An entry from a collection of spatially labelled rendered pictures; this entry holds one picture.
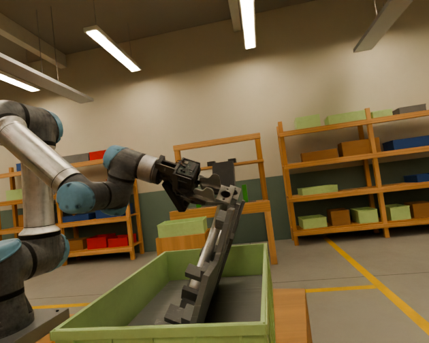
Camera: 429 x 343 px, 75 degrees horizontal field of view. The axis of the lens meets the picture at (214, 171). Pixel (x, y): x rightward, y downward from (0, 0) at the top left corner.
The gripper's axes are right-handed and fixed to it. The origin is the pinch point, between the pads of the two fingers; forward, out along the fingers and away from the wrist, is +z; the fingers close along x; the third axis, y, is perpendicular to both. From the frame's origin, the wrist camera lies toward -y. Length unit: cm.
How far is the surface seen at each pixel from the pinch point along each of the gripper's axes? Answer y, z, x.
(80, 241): -469, -283, 169
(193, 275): -1.8, 0.0, -23.0
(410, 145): -199, 240, 403
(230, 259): -39.1, 7.5, 4.7
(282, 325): -22.7, 26.3, -18.2
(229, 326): 8.5, 10.1, -33.7
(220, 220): 8.9, 2.2, -13.9
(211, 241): -11.0, 0.5, -7.8
